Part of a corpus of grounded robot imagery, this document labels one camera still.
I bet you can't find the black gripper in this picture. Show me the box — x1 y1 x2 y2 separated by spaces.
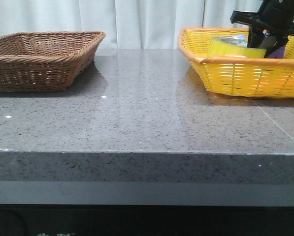
230 0 294 59

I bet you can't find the yellow packing tape roll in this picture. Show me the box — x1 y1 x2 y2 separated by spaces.
207 36 266 59

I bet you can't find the purple foam block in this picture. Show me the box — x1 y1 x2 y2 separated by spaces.
261 30 288 59

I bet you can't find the small labelled spice jar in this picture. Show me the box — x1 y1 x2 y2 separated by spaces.
229 34 246 41

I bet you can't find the yellow woven basket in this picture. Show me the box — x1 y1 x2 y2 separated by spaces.
178 28 294 98

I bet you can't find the white curtain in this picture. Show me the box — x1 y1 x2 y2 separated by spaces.
0 0 261 49

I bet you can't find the brown wicker basket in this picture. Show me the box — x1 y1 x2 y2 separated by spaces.
0 31 106 92

